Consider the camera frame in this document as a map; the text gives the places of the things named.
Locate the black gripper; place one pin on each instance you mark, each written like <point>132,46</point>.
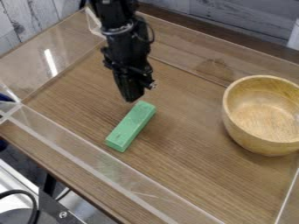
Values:
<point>125,54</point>

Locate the green rectangular block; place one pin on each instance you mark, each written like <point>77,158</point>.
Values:
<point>124,133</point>

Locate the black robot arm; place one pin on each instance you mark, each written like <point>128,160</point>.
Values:
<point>116,15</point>

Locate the wooden brown bowl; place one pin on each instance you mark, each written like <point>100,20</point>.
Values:
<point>260,114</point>

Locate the clear acrylic tray wall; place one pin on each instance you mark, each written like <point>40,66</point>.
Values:
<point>184,174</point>

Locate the black metal bracket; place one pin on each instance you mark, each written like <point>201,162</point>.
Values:
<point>52,212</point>

